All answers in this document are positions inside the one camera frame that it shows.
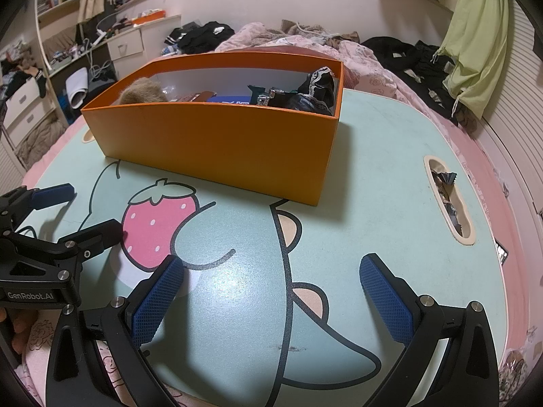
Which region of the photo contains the white slatted wardrobe door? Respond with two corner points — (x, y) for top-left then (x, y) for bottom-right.
(488, 0), (543, 217)

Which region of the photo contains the person's left hand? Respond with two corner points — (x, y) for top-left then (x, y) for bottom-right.
(0, 305), (41, 357)

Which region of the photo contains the mint cartoon printed desktop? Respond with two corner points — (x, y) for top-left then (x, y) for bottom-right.
(25, 89), (516, 396)

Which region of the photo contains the white desk drawer unit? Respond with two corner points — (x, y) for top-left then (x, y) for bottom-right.
(106, 15), (183, 62)

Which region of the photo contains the white wall shelf unit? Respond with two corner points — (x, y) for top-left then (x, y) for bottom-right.
(34, 0), (84, 78)

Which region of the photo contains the teal metal keychain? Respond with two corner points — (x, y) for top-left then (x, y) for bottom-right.
(248, 85), (298, 106)

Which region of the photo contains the brown corded garment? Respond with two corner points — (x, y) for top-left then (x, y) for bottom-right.
(280, 19), (361, 47)

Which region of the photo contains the white drawer cabinet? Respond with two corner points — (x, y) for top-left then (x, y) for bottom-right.
(0, 76), (54, 149)

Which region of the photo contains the orange flat box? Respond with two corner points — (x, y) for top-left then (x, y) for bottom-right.
(131, 8), (165, 25)

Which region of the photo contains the brown fluffy pom-pom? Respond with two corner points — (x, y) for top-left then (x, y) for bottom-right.
(118, 78), (168, 106)

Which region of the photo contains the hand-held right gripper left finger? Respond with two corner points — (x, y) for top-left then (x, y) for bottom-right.
(46, 254), (185, 407)

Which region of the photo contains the large black clothes pile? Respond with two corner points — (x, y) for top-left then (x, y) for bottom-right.
(360, 36), (461, 125)

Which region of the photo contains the dark foil packet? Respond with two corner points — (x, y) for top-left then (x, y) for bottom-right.
(494, 241), (510, 269)

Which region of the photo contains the white slipper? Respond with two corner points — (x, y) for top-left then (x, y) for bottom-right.
(65, 68), (90, 106)

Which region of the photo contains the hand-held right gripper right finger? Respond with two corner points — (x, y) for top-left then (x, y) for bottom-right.
(358, 253), (500, 407)

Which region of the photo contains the brown card box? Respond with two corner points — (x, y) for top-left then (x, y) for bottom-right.
(172, 91), (218, 103)

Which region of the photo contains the pink floral bedding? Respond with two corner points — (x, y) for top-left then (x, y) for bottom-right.
(0, 23), (543, 407)

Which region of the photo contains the black and white clothes pile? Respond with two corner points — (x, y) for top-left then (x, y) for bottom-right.
(163, 21), (236, 56)

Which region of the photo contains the blue tin case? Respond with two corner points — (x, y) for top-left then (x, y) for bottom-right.
(208, 94), (255, 105)

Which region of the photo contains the orange cardboard box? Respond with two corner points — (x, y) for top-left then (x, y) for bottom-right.
(80, 51), (345, 208)

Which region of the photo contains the black lace-trimmed cloth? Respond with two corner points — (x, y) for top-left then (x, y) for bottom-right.
(271, 67), (339, 116)

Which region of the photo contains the light green hanging cloth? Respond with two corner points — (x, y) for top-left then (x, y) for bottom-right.
(439, 0), (510, 120)

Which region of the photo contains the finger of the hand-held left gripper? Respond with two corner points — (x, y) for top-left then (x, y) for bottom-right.
(0, 183), (76, 238)
(0, 219), (125, 283)

